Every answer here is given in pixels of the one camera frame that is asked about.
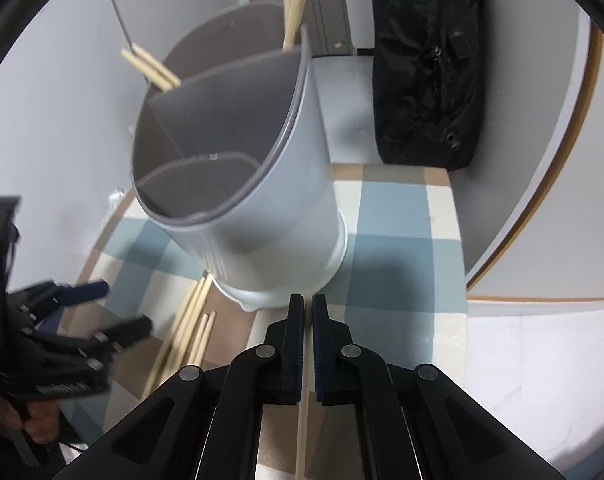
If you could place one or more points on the bamboo chopstick cluster outer left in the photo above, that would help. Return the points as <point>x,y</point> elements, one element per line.
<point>151,383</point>

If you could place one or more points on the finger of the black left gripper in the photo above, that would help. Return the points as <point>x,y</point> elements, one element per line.
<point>69,296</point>
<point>126,334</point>

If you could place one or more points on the short bamboo chopstick middle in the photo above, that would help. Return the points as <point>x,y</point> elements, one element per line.
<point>291,9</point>

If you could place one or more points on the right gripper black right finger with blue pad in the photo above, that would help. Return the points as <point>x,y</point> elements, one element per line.
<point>379,392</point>

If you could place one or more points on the person's left hand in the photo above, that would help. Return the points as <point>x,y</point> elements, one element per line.
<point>42,423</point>

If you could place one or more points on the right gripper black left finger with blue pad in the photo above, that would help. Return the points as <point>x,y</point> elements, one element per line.
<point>270,373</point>

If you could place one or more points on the curved bamboo chopstick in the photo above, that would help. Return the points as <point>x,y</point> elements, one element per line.
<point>156,72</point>

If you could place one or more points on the white utensil holder grey insert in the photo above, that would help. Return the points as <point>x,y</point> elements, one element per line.
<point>234,164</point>

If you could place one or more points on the black backpack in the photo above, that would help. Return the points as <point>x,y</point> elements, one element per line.
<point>429,81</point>

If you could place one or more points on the plaid checkered table mat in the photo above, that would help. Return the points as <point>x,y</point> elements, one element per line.
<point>400,287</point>

